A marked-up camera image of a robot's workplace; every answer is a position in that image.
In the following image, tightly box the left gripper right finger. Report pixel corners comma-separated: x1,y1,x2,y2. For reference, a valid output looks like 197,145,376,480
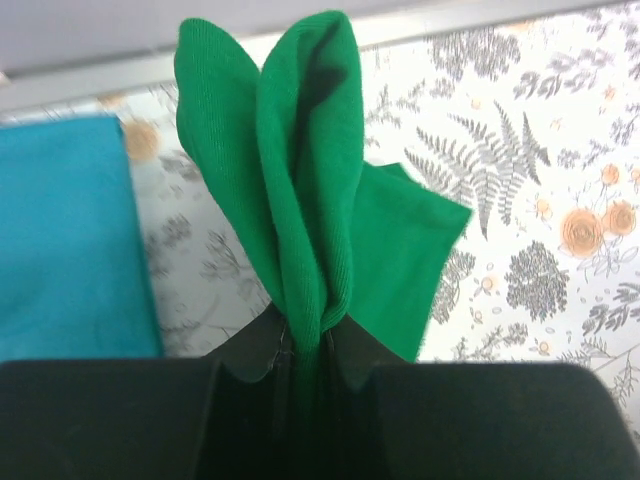
323,319,639,479

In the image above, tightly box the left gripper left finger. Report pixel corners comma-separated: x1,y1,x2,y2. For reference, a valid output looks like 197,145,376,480
1,307,292,480

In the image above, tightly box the green t shirt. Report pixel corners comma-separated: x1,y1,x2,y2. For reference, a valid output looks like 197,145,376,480
174,11,471,370

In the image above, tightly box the folded teal t shirt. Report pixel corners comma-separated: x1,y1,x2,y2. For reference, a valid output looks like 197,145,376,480
1,115,163,361

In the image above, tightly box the floral tablecloth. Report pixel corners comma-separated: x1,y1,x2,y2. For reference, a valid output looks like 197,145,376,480
1,1,639,426

